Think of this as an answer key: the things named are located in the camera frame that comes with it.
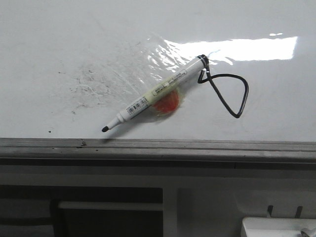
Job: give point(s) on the white whiteboard with grey frame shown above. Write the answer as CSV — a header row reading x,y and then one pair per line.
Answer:
x,y
68,66

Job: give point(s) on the orange round sticker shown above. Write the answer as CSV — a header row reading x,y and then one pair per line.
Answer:
x,y
168,103

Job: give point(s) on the white whiteboard marker black tip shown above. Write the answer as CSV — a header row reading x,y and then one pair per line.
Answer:
x,y
160,90

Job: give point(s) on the white plastic marker tray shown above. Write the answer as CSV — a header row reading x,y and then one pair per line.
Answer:
x,y
278,227

